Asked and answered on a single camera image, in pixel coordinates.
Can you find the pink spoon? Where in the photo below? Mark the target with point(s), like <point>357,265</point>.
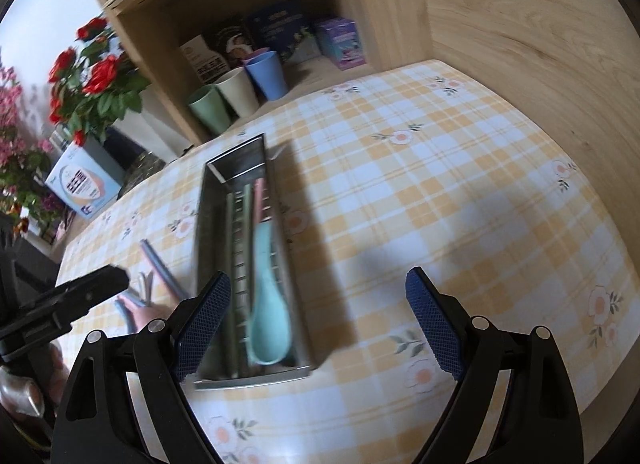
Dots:
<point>147,316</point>

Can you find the white snack box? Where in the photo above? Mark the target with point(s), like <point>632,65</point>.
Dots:
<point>202,61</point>

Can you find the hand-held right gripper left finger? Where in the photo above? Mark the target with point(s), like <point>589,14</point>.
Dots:
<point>205,329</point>

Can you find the pink cup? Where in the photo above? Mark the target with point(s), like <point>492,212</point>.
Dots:
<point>255,53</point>

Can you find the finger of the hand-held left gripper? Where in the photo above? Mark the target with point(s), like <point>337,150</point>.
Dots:
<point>85,289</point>

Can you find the blue starry box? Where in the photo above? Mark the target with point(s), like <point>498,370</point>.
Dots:
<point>285,31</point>

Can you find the red rose plant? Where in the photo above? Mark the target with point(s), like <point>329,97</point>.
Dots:
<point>100,79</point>

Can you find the blue cup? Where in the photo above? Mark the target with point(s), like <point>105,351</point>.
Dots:
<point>267,74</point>

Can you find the beige cup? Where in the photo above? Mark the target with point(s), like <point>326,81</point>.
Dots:
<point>240,91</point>

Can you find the dark snack box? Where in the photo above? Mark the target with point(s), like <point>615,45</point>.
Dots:
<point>232,41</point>

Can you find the purple box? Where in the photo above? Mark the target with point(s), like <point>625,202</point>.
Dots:
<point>342,41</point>

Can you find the pink chopstick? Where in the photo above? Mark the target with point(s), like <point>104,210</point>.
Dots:
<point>260,199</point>

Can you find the blue chopstick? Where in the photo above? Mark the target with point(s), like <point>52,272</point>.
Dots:
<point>162,269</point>

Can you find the green spoon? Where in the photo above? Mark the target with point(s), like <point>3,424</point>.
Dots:
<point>267,329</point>

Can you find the white and blue carton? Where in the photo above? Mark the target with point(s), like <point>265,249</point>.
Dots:
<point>80,184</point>

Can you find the green chopstick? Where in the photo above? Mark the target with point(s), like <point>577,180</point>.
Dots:
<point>246,214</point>
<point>230,244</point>

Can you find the person's left hand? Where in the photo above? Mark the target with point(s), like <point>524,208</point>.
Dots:
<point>56,374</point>

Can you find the perforated metal utensil tray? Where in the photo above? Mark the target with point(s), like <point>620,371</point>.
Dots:
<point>235,171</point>

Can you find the yellow plaid floral tablecloth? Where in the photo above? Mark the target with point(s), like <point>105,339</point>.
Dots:
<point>425,169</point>

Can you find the pink blossom bouquet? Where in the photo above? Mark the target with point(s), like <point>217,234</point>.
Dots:
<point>15,159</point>

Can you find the green cup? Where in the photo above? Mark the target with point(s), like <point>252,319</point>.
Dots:
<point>210,111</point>

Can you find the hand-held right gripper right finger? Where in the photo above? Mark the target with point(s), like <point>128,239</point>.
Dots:
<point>432,324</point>

